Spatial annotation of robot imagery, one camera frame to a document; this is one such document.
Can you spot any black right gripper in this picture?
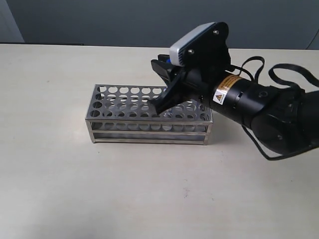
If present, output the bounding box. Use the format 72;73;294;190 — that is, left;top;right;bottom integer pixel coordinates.
149;54;219;115

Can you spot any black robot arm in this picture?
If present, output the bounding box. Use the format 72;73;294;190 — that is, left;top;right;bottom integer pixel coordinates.
151;54;319;159

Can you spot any stainless steel test tube rack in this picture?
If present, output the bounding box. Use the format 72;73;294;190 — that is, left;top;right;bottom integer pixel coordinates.
85;84;213;145

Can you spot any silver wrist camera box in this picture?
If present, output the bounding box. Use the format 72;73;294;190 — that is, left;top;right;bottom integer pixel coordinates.
169;22;230;67

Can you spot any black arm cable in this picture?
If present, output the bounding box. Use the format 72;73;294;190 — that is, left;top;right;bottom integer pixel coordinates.
230;56;319;161

